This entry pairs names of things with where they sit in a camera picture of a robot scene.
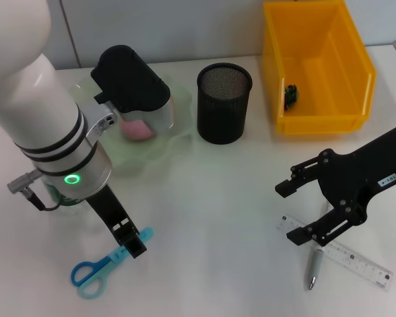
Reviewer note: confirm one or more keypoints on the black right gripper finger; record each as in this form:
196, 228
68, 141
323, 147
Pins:
285, 189
297, 237

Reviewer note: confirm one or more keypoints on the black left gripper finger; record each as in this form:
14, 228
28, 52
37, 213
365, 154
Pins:
136, 247
125, 232

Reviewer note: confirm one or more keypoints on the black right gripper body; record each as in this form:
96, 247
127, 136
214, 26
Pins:
356, 178

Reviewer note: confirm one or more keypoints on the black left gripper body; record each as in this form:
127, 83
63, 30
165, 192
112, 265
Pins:
109, 208

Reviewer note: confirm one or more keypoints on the clear water bottle green label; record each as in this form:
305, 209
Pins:
66, 200

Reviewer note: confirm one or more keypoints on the blue scissors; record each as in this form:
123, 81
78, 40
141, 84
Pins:
85, 275

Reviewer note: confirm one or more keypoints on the pink peach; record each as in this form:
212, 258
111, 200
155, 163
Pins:
133, 130

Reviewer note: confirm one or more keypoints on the green plastic wrapper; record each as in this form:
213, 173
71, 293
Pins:
291, 95

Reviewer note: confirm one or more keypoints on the silver ballpoint pen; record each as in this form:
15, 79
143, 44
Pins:
316, 267

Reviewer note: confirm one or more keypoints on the clear plastic ruler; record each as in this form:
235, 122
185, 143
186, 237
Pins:
366, 262

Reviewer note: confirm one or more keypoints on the black mesh pen holder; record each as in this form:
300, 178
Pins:
222, 112

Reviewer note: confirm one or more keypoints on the green glass fruit plate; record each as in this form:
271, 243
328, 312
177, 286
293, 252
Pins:
181, 99

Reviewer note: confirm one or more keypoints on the yellow plastic bin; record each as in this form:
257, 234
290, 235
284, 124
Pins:
333, 66

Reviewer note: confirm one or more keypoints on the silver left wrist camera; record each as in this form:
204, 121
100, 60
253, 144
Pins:
128, 82

